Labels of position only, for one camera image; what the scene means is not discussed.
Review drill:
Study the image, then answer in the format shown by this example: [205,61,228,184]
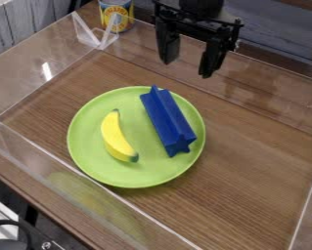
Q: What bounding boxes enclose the black cable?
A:
[0,219,35,250]

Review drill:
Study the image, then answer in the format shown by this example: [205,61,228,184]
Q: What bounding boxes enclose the blue star-shaped block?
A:
[139,85,197,157]

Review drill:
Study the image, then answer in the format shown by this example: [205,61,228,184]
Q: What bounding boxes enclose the clear acrylic tray walls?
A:
[0,6,312,250]

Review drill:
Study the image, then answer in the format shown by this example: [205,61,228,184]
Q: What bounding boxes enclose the black metal bracket with bolt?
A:
[28,227,66,250]

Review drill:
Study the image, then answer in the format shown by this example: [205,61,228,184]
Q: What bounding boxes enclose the yellow toy banana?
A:
[101,108,138,162]

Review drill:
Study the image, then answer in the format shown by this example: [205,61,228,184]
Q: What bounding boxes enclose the green round plate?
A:
[67,85,206,188]

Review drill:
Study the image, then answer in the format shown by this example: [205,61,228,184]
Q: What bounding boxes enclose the yellow labelled tin can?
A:
[98,0,134,33]

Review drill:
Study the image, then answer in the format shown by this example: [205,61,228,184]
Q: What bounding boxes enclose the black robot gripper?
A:
[153,0,244,78]

